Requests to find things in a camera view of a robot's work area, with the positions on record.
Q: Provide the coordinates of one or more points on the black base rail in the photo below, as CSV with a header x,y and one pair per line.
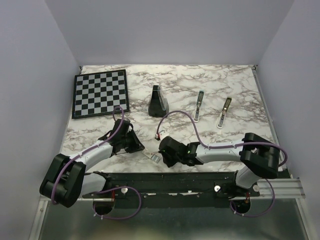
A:
x,y
176,190

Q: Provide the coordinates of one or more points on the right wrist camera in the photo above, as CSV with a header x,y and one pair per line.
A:
x,y
161,135

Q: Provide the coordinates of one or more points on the aluminium extrusion rail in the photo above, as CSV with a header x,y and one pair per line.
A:
x,y
283,188

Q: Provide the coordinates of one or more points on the black wedge stand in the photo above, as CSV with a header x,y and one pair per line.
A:
x,y
158,105

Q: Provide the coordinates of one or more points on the small staple box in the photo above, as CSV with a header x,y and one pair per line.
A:
x,y
147,153

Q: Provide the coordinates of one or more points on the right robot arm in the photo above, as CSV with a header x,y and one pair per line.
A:
x,y
259,156

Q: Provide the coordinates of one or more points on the black white chessboard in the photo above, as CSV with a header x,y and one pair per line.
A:
x,y
97,94

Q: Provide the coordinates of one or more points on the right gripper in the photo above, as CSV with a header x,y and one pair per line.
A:
x,y
169,163

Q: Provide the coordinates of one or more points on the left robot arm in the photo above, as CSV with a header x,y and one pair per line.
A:
x,y
67,177

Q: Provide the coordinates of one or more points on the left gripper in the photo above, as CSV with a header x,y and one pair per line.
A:
x,y
137,146

